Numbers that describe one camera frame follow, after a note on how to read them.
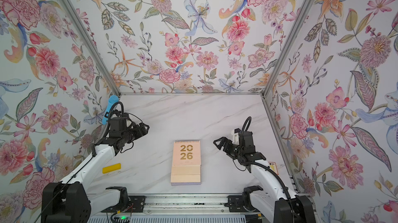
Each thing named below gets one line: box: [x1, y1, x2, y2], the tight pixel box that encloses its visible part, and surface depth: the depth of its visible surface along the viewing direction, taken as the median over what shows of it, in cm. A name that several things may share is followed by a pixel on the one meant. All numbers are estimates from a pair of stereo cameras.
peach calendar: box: [170, 140, 202, 186], surface depth 82 cm
